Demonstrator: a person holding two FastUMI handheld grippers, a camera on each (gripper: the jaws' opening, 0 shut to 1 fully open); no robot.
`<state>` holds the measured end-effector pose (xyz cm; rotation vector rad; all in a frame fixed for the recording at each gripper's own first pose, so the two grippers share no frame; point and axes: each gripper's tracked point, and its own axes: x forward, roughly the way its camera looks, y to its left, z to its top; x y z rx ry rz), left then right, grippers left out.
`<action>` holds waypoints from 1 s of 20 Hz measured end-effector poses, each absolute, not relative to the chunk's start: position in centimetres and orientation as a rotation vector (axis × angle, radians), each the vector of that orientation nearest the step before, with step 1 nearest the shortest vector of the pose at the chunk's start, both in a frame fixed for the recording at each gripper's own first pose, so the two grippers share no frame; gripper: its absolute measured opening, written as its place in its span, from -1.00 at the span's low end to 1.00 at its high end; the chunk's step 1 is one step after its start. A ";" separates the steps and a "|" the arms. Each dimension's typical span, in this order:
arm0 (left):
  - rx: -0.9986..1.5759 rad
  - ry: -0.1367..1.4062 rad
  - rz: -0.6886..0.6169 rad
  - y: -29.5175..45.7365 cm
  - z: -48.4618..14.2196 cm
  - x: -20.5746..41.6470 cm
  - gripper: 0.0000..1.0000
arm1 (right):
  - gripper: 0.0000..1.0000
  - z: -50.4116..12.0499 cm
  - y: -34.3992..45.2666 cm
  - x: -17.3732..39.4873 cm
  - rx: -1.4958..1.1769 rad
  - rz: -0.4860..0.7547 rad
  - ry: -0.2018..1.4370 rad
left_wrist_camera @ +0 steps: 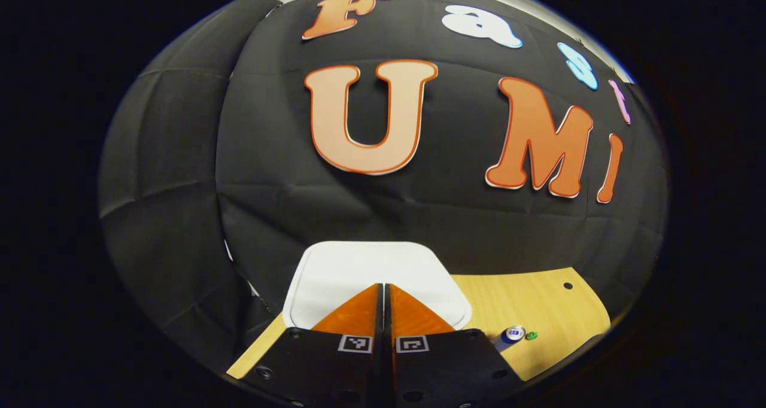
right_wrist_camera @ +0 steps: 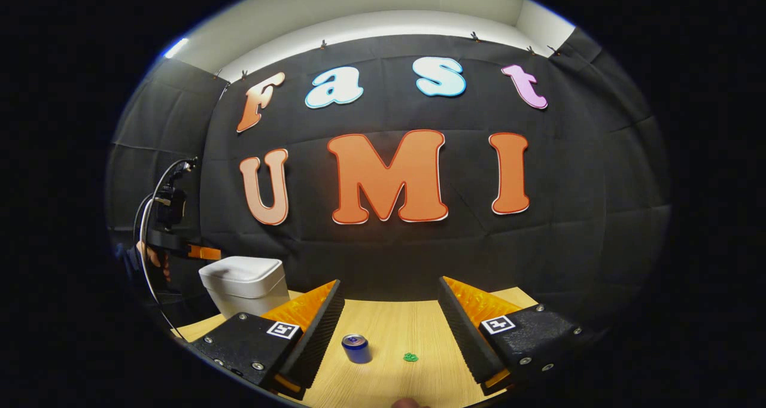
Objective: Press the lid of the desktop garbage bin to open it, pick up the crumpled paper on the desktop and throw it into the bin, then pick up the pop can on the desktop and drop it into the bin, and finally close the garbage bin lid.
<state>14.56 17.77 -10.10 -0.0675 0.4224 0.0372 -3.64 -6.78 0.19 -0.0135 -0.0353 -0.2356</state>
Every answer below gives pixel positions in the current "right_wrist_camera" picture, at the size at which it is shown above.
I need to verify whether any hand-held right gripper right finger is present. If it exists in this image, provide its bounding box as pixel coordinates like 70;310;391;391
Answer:
438;276;601;397

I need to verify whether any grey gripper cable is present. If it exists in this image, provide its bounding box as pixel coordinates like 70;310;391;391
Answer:
135;157;198;340

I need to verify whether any wooden desktop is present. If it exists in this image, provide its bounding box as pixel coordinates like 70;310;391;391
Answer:
171;287;539;408

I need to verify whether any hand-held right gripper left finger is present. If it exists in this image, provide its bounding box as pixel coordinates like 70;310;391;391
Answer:
191;279;346;401

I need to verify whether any blue pop can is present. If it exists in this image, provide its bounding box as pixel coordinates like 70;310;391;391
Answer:
342;334;372;365

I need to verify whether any white desktop garbage bin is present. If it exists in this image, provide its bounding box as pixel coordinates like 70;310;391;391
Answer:
199;256;290;319

